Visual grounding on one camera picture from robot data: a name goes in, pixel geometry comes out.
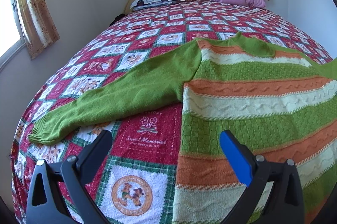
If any green orange striped knit sweater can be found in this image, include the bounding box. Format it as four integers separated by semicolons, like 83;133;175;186
29;33;336;223

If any red patchwork bedspread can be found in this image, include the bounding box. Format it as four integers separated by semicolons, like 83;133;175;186
11;0;336;223

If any yellow curtain at left window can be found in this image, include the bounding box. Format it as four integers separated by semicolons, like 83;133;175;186
16;0;60;59

